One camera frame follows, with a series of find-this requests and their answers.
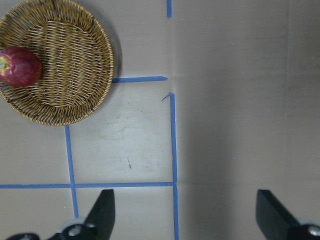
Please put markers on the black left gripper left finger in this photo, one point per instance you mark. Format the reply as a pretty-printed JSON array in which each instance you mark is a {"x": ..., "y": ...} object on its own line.
[{"x": 98, "y": 225}]

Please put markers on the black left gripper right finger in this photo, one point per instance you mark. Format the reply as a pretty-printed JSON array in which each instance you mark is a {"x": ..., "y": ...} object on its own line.
[{"x": 277, "y": 223}]

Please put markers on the wicker basket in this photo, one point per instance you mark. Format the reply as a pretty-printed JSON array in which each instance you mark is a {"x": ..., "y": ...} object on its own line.
[{"x": 76, "y": 55}]

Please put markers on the dark red apple in basket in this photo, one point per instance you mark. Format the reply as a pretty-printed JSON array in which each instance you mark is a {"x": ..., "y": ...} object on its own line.
[{"x": 19, "y": 67}]

